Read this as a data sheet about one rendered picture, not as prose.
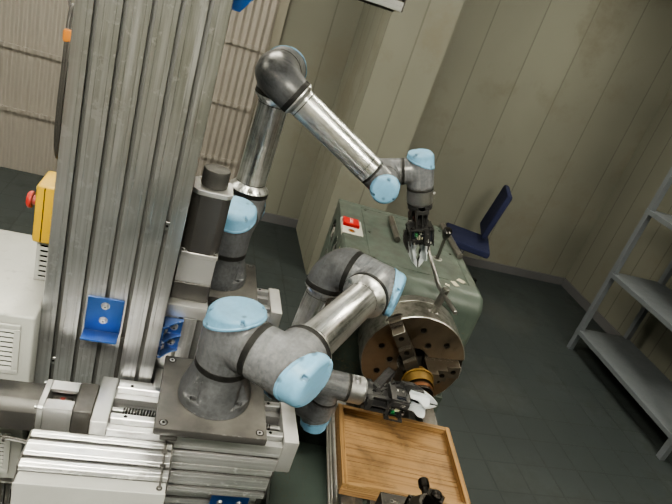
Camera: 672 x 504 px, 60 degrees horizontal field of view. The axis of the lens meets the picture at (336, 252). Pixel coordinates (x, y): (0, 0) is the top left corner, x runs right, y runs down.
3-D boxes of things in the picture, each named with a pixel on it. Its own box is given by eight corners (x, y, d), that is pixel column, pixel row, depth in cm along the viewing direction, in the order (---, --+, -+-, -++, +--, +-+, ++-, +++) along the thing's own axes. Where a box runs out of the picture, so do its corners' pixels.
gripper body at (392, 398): (403, 424, 153) (360, 415, 151) (399, 402, 160) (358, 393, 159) (414, 402, 150) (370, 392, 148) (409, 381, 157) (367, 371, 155)
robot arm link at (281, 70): (268, 42, 134) (412, 187, 145) (276, 38, 144) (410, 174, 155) (236, 78, 138) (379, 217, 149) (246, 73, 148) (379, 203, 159)
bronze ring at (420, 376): (407, 357, 165) (411, 381, 157) (437, 365, 166) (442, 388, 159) (395, 380, 169) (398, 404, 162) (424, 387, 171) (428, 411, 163)
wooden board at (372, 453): (334, 412, 175) (338, 403, 173) (444, 437, 180) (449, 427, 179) (337, 493, 148) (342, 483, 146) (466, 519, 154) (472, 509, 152)
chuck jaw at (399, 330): (399, 350, 175) (386, 319, 170) (415, 344, 174) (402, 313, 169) (404, 372, 165) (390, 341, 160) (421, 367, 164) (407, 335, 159)
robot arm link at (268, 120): (211, 230, 167) (262, 41, 144) (224, 212, 180) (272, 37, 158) (251, 244, 167) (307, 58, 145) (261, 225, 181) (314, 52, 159)
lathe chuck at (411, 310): (342, 366, 184) (383, 287, 172) (430, 394, 190) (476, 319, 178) (343, 385, 176) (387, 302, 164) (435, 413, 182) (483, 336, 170)
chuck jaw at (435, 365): (422, 349, 175) (461, 352, 176) (419, 362, 177) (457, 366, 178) (429, 372, 165) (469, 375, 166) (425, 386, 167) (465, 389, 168)
